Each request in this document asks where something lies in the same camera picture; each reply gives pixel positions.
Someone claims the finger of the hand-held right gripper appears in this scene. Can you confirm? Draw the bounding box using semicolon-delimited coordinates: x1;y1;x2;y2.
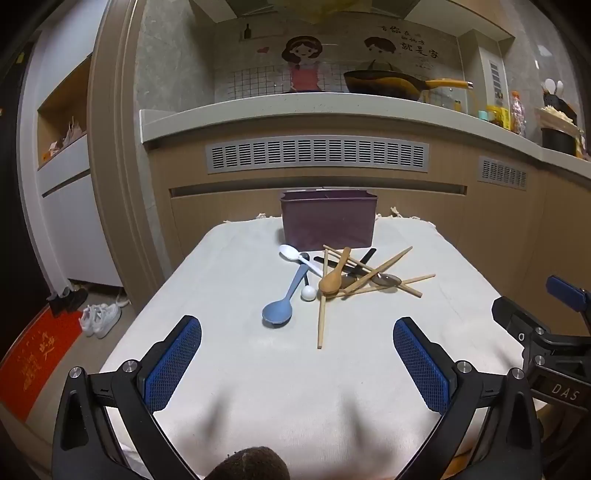
492;298;550;343
547;276;591;333

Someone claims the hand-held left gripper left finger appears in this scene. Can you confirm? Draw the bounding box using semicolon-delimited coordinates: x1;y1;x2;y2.
51;315;204;480

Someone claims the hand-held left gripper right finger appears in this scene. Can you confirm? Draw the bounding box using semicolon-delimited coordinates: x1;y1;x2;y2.
392;316;543;480

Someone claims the wooden chopstick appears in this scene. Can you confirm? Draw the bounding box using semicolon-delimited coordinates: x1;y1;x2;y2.
323;274;437;302
342;246;413;295
317;249;329;350
322;244;423;298

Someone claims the blue plastic spoon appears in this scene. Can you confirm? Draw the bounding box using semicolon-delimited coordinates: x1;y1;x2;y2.
262;267;306;328

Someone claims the wooden spoon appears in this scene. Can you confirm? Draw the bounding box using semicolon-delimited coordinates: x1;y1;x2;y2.
318;247;352;296

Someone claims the white ball-tipped utensil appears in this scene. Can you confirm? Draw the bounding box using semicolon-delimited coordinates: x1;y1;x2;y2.
299;253;317;302

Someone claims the white plastic spoon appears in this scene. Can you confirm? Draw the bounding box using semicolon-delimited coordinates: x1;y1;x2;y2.
278;244;324;278

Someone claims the purple plastic utensil box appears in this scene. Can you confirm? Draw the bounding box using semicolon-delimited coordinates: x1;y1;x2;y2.
280;188;379;250

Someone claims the cream tablecloth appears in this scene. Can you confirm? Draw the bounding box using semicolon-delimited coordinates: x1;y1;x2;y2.
99;208;550;480

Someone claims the black shoe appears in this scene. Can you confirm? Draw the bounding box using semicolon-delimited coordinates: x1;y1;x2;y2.
47;286;88;318

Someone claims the dark fuzzy object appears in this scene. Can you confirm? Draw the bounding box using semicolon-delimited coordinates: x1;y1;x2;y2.
203;445;291;480

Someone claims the small grey vent grille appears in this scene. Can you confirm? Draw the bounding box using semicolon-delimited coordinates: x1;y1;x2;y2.
478;156;529;189

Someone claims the red door mat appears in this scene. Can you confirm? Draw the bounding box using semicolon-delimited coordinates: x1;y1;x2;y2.
0;305;87;423

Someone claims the black pot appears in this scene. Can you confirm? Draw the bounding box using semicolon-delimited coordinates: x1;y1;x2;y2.
541;127;581;156

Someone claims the wooden kitchen cabinet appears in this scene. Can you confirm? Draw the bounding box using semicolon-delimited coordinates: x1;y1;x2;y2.
145;136;591;352

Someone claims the white shelf cabinet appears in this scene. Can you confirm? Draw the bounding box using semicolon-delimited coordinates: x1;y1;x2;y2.
18;28;123;289

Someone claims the orange-capped clear bottle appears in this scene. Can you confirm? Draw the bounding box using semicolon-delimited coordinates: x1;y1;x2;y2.
510;91;527;137

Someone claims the yellow food jar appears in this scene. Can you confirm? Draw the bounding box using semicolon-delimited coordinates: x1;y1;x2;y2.
486;105;512;131

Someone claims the black holder with white spoons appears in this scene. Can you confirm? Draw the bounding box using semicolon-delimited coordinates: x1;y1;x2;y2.
541;79;578;121

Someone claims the large grey vent grille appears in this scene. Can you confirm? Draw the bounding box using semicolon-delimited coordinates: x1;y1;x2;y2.
205;135;430;175

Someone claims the grey kitchen countertop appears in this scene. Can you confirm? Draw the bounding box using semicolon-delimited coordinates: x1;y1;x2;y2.
140;92;591;178

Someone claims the black-handled metal spoon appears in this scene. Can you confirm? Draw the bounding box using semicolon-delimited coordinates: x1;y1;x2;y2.
315;255;402;289

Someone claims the black utensil handle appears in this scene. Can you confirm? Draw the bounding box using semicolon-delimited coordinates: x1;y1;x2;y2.
344;248;378;287

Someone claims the wooden door frame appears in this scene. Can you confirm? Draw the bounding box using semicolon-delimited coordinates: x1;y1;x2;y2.
90;0;174;305

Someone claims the yellow-handled frying pan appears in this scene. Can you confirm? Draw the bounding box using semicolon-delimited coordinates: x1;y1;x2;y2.
342;69;474;100

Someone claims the cartoon wall sticker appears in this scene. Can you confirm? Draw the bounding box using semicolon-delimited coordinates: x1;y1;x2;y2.
215;21;462;100

